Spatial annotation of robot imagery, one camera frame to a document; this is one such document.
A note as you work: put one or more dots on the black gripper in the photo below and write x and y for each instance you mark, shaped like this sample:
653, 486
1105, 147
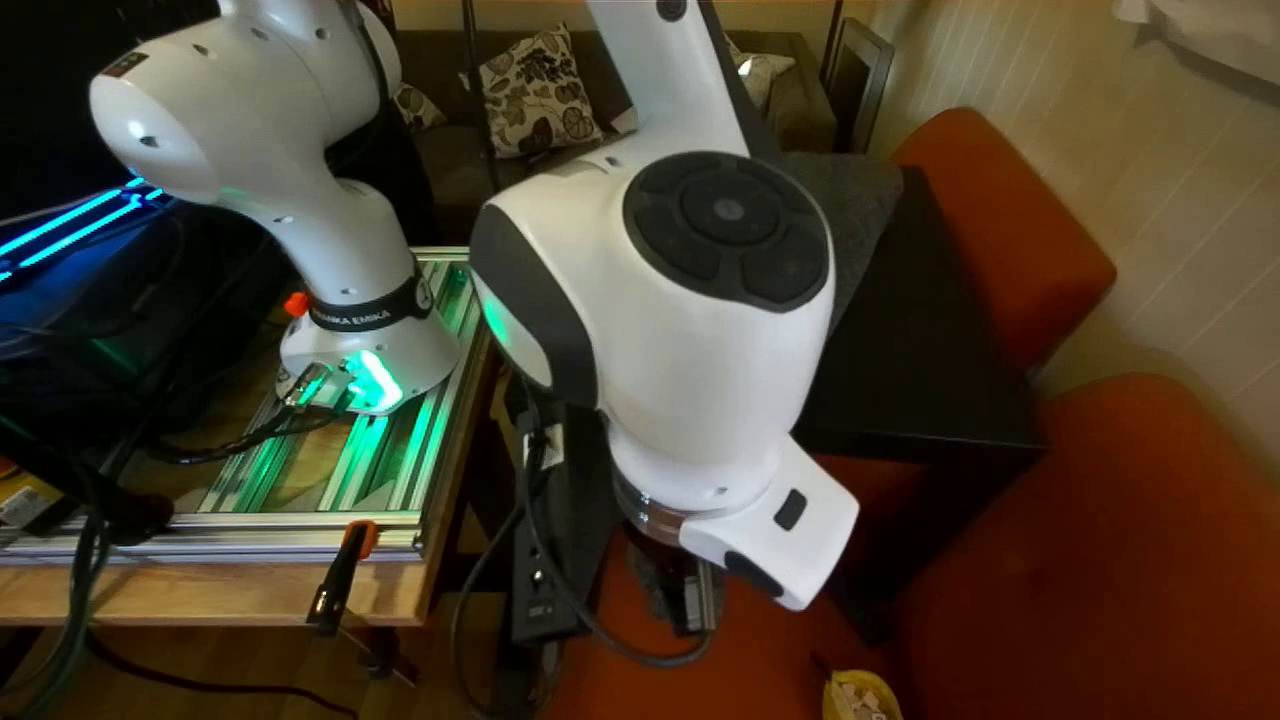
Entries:
684, 586

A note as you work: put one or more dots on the yellow crumpled object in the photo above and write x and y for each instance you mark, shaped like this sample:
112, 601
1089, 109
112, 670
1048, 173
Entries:
862, 699

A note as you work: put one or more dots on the black low table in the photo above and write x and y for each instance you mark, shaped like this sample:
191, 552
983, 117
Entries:
920, 347

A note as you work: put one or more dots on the orange bar clamp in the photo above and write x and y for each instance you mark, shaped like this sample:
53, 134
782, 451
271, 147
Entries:
342, 566

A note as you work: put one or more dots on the orange upholstered armchair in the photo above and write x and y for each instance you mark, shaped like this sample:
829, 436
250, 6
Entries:
1105, 562
1014, 242

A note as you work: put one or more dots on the brown sofa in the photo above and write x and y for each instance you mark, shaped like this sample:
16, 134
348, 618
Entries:
453, 187

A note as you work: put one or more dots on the orange round knob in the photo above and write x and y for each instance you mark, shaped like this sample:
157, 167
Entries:
297, 307

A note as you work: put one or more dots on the wooden workbench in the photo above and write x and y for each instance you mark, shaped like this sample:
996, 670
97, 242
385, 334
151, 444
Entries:
200, 593

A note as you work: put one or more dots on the dark floral pillow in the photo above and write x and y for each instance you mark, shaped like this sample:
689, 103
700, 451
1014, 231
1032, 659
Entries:
534, 93

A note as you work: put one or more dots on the light leaf pattern pillow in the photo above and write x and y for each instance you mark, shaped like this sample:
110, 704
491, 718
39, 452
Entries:
760, 73

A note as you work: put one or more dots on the blue lit light bar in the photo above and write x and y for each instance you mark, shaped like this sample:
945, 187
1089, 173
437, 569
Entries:
67, 224

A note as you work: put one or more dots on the white hanging sheet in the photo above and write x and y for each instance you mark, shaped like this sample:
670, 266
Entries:
1201, 32

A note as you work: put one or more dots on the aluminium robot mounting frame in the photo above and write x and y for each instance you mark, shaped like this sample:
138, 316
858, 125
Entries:
385, 452

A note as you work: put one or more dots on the dark picture frame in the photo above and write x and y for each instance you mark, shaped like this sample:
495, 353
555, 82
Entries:
862, 82

